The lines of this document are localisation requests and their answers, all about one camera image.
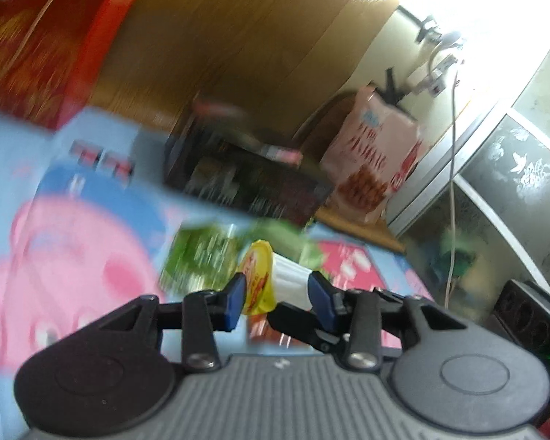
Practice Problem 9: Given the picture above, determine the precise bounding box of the red snack box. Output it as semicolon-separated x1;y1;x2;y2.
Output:
0;0;150;129

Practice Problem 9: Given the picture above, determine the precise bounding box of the cabinet with floral glass door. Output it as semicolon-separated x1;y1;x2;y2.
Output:
387;46;550;312

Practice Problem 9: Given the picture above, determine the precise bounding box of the large pink snack bag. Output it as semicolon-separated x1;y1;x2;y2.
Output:
318;85;429;225

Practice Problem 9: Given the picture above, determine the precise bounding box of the wooden stool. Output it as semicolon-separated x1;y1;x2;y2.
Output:
293;91;363;157

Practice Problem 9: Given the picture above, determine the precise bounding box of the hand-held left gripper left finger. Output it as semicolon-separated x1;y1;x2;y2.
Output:
98;272;248;374

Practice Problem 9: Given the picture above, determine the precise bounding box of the dark rectangular box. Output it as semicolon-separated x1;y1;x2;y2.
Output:
162;98;335;227

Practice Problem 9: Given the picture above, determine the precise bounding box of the white cable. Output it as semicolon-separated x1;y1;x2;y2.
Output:
442;55;463;308

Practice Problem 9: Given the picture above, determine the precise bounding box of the black power strip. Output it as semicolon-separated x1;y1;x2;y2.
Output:
490;279;550;353

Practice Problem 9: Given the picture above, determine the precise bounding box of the white cup with yellow lid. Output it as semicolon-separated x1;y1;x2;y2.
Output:
236;239;317;317

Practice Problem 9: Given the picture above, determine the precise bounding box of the green snack packet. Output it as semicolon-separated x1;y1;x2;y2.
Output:
158;224;257;294

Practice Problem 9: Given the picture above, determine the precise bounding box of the red snack packet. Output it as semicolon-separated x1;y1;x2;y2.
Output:
247;314;312;347

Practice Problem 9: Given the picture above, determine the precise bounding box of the cartoon printed blue mat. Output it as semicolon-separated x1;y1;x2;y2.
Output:
0;105;441;440

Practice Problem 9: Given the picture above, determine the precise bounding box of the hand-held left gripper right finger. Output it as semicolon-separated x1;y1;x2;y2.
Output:
268;271;468;372

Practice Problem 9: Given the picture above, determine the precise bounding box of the black wall hook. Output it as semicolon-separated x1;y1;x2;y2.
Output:
415;16;441;42
378;68;406;106

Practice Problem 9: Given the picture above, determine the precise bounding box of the white wall charger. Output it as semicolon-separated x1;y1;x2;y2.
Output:
406;30;466;97

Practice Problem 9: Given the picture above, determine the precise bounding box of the blurred green object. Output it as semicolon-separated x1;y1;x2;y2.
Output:
433;234;480;280

